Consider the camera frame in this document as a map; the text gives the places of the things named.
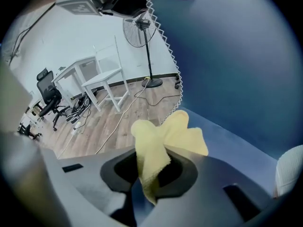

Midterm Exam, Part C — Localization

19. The white wooden desk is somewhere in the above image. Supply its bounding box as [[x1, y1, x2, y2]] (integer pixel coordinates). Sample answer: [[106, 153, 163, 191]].
[[51, 55, 100, 109]]

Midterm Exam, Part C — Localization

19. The yellow wiping cloth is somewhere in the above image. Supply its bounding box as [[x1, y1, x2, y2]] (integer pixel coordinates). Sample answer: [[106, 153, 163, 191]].
[[131, 109, 209, 206]]

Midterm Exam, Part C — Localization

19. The white wooden chair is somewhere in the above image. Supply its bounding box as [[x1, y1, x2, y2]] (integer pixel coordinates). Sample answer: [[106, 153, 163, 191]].
[[81, 35, 131, 113]]

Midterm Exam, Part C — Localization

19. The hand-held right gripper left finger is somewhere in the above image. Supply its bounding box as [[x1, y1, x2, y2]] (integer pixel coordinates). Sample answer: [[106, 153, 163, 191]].
[[57, 148, 138, 227]]

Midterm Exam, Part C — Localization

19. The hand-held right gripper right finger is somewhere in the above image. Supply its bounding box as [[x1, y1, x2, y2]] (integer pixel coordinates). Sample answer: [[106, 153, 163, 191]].
[[141, 145, 283, 227]]

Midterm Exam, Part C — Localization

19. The black standing fan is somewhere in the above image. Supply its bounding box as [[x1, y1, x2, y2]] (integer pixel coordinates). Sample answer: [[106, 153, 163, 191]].
[[122, 12, 164, 88]]

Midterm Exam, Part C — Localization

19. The white floor cable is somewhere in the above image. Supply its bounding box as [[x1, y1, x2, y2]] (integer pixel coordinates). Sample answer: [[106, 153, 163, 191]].
[[94, 78, 151, 155]]

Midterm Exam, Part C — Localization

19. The person's left forearm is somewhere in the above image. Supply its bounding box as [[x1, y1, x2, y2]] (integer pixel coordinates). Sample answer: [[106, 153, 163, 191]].
[[14, 0, 81, 19]]

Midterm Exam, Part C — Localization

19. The blue chair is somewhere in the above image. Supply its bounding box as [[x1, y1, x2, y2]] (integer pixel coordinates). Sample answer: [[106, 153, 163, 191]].
[[145, 0, 300, 198]]

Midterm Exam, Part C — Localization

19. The black floor cable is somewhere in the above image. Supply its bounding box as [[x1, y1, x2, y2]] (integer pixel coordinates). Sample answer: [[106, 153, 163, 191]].
[[133, 88, 181, 106]]

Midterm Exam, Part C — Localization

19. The black mesh office chair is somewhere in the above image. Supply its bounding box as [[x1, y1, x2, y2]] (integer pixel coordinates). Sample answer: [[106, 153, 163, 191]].
[[36, 67, 72, 132]]

